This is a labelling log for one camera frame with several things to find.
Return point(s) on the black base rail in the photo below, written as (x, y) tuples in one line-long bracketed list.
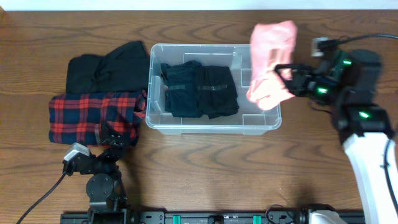
[(153, 217)]

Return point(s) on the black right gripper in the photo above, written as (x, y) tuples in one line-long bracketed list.
[(303, 78)]

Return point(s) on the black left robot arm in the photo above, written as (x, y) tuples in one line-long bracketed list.
[(105, 188)]

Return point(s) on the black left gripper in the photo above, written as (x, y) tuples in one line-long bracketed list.
[(117, 146)]

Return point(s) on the black garment with tape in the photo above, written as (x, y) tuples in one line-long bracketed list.
[(216, 91)]

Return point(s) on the clear plastic storage container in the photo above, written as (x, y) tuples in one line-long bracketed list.
[(249, 120)]

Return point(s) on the black folded shirt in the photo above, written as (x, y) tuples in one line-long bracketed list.
[(126, 68)]

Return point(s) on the pink t-shirt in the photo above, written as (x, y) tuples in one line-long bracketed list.
[(270, 45)]

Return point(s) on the dark navy garment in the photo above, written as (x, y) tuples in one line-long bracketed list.
[(181, 92)]

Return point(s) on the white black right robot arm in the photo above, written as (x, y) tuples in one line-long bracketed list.
[(346, 82)]

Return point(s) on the red navy plaid shirt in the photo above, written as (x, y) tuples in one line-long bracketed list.
[(73, 116)]

